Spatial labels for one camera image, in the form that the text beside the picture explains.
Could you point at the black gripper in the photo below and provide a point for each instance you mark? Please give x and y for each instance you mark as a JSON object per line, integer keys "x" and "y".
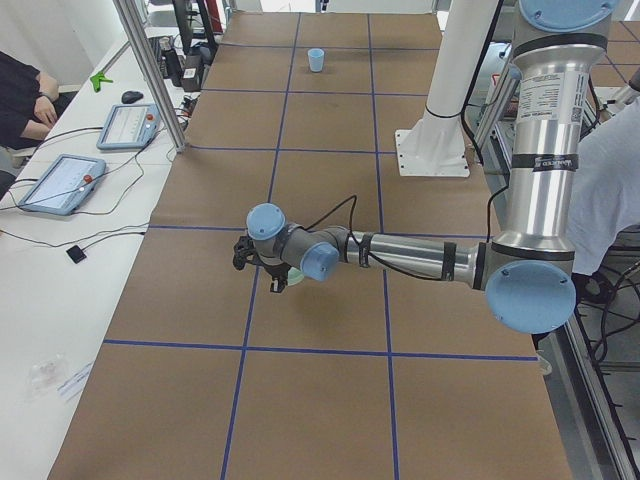
{"x": 275, "y": 272}

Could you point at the mint green ceramic bowl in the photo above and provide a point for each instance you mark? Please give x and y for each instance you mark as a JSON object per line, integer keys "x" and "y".
{"x": 294, "y": 276}

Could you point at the light blue plastic cup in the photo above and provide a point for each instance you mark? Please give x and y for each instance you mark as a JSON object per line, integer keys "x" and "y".
{"x": 316, "y": 58}

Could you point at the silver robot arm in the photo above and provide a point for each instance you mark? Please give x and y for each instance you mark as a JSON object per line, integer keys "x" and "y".
{"x": 525, "y": 269}

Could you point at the small black square device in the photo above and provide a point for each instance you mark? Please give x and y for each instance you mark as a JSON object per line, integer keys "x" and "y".
{"x": 76, "y": 254}

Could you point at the far teach pendant tablet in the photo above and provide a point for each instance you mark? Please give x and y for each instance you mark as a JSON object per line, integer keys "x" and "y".
{"x": 129, "y": 127}

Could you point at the teach pendant tablet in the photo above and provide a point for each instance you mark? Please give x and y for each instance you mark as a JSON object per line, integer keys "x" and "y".
{"x": 129, "y": 127}
{"x": 64, "y": 186}

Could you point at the black box with label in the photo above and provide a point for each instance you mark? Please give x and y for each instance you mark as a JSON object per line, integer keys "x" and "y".
{"x": 193, "y": 71}

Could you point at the white paper label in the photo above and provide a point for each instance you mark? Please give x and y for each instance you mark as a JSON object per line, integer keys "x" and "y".
{"x": 75, "y": 384}

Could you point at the near teach pendant tablet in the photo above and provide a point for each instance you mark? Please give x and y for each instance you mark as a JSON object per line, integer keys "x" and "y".
{"x": 64, "y": 186}

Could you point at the black computer mouse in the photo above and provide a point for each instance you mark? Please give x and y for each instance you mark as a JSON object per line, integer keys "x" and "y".
{"x": 131, "y": 96}

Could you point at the black monitor stand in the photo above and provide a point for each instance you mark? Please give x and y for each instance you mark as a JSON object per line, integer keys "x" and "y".
{"x": 195, "y": 29}

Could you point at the clear plastic bag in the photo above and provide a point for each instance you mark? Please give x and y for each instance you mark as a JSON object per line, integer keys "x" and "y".
{"x": 45, "y": 376}

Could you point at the green plastic clamp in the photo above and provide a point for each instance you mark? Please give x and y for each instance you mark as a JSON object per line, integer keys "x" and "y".
{"x": 98, "y": 79}

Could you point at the seated person in black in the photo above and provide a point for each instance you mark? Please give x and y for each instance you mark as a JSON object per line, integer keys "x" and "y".
{"x": 31, "y": 104}

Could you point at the person in white shirt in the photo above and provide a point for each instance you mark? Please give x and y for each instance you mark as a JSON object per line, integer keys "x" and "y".
{"x": 605, "y": 193}

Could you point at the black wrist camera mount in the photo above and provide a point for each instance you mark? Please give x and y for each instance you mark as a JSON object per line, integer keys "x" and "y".
{"x": 244, "y": 252}

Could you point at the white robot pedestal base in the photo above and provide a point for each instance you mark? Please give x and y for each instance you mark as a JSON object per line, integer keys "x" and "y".
{"x": 435, "y": 146}

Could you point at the aluminium frame post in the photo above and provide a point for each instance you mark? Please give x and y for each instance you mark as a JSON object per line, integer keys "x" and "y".
{"x": 136, "y": 35}

